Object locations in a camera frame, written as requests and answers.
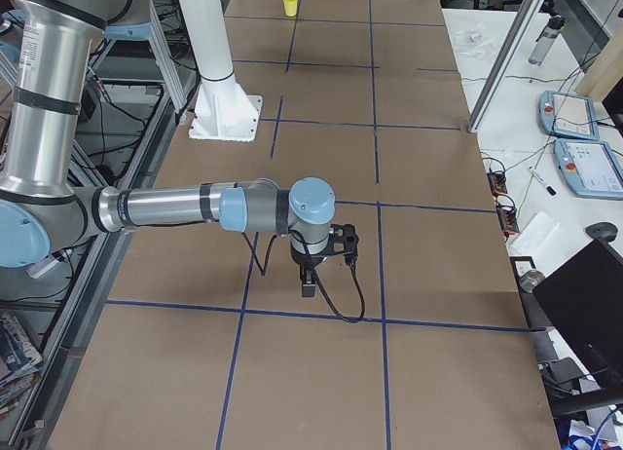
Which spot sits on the black computer mouse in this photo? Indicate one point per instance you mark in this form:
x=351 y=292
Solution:
x=602 y=230

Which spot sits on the yellow plastic cup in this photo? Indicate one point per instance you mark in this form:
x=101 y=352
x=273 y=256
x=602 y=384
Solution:
x=290 y=8

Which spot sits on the stack of magazines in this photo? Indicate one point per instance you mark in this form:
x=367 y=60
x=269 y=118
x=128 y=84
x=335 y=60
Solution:
x=20 y=360

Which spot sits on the upper teach pendant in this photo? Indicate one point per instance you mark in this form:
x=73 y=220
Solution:
x=568 y=115

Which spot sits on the black marker pen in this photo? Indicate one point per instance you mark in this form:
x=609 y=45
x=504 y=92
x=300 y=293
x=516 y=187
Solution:
x=536 y=175

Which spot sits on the metal cup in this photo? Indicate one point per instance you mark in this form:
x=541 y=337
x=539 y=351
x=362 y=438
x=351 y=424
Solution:
x=529 y=280

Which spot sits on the aluminium frame post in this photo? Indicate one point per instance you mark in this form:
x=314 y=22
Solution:
x=512 y=41

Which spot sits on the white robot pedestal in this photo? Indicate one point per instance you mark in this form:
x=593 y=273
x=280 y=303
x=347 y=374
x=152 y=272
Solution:
x=223 y=110

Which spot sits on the teach pendant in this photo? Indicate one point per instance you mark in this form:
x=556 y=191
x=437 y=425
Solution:
x=568 y=115
x=589 y=168

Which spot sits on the lower teach pendant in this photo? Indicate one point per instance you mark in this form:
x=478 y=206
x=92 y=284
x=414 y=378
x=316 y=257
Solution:
x=589 y=168

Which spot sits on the black monitor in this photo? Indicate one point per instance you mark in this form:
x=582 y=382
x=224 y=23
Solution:
x=583 y=300

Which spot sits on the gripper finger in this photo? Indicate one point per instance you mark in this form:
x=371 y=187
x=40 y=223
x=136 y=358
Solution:
x=305 y=275
x=308 y=289

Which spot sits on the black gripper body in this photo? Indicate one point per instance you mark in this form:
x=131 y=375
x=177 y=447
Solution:
x=306 y=260

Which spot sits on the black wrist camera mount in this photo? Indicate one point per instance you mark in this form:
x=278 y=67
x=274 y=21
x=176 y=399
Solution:
x=343 y=240

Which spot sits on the grey water bottle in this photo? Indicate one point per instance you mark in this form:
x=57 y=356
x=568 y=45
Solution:
x=546 y=39

